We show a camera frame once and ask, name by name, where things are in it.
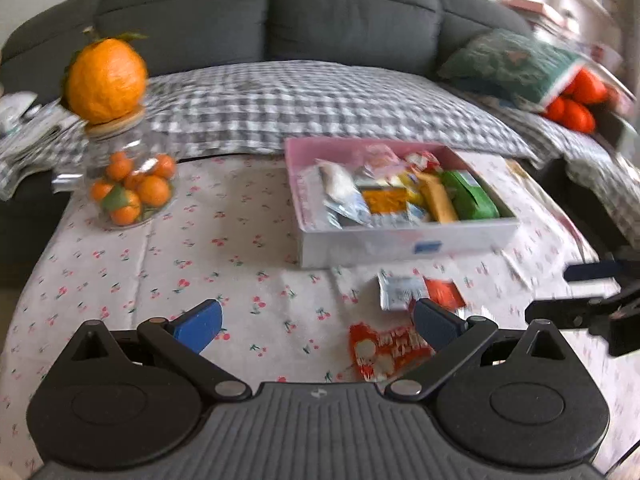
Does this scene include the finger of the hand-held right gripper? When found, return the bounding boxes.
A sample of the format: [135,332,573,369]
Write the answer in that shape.
[525,296,608,328]
[564,255,640,283]

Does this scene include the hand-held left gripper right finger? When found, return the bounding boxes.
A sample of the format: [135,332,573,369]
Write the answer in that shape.
[384,298,583,402]

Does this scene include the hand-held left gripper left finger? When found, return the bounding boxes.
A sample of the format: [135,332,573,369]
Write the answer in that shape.
[52,299,251,401]

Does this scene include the red white-dotted snack packet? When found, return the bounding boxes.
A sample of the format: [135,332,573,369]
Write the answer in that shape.
[348,324,436,382]

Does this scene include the pink cardboard box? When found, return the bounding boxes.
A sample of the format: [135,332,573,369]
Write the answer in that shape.
[284,136,521,269]

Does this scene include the yellow biscuit packet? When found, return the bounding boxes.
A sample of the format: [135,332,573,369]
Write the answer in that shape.
[410,170,458,223]

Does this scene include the plain red snack packet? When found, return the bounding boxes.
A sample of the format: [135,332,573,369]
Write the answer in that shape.
[424,277,467,309]

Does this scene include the silver snack packet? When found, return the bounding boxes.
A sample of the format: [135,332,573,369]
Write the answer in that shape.
[377,271,430,312]

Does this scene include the cherry print tablecloth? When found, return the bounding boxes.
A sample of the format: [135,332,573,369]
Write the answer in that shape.
[0,152,640,476]

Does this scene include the green snack packet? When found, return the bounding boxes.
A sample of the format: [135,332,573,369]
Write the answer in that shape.
[442,170,501,221]

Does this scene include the orange foil snack packet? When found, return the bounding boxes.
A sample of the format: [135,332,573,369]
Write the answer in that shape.
[361,187,408,216]

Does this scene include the pile of small mandarins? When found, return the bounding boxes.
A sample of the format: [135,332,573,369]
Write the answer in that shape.
[90,151,177,226]

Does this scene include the red and white snack packet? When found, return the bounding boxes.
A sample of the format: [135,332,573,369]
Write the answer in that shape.
[402,151,443,173]

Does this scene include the orange plush toy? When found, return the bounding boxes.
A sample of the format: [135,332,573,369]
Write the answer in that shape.
[542,67,621,135]

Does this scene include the pink snack packet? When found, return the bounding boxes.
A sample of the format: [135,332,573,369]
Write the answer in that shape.
[362,144,406,176]

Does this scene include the glass jar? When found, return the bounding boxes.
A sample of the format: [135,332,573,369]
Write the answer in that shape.
[52,107,179,231]

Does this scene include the green patterned cushion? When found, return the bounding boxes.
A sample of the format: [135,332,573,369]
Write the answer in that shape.
[437,27,586,113]

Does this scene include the grey checked blanket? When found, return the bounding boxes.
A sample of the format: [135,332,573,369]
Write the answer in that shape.
[0,60,640,251]

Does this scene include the large orange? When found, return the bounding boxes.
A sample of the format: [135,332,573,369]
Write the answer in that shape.
[60,27,150,126]

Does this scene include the white plastic wrappers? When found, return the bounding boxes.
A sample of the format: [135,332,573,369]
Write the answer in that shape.
[0,91,76,141]

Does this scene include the dark grey sofa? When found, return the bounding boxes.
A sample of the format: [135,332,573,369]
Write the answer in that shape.
[0,0,626,273]

